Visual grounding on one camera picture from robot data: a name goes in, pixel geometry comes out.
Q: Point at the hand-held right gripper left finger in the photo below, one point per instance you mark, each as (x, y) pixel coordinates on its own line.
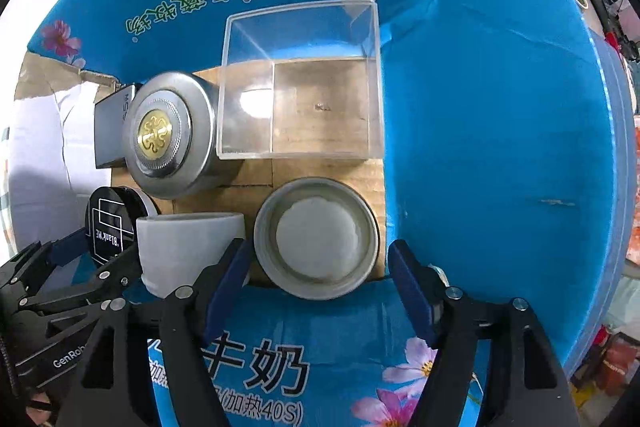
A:
(227, 292)

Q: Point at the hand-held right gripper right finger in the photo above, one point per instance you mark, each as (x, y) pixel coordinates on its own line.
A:
(412, 292)

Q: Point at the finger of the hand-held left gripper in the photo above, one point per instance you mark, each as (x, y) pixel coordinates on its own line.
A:
(112, 274)
(67, 244)

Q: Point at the black round compact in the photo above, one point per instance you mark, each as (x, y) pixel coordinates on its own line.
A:
(112, 222)

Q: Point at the white round jar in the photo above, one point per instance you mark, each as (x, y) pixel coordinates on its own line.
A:
(185, 252)

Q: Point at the round metal lid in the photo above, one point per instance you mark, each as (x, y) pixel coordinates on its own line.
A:
(317, 239)

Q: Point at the small silver box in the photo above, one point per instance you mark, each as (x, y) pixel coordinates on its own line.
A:
(107, 132)

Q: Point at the round metal tin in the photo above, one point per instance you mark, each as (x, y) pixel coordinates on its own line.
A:
(165, 142)

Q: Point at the blue cardboard box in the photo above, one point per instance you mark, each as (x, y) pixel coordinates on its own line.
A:
(500, 132)

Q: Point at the clear plastic box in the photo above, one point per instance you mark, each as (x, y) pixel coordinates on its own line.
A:
(310, 107)

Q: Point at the person's left hand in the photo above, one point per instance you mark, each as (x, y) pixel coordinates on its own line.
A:
(41, 414)

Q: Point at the red carton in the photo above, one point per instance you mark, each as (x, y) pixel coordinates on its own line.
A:
(620, 357)

